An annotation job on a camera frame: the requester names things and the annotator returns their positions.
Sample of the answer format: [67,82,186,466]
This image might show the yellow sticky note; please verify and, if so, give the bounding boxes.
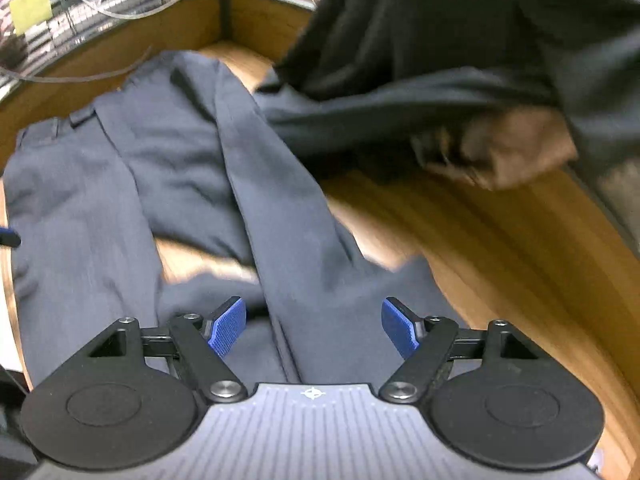
[9,0,54,36]

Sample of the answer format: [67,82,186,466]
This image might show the white cable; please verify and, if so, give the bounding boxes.
[0,45,153,84]

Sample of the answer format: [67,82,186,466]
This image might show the charcoal pants with pocket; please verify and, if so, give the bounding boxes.
[277,0,640,196]

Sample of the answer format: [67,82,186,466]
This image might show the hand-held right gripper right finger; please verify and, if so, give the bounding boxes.
[380,297,546,405]

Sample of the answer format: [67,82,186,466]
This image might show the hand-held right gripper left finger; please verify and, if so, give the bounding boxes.
[87,296,248,403]

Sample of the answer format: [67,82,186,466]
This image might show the dark grey pants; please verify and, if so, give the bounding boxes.
[2,50,468,392]

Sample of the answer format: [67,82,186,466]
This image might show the brown cardboard box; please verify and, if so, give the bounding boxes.
[412,107,581,192]

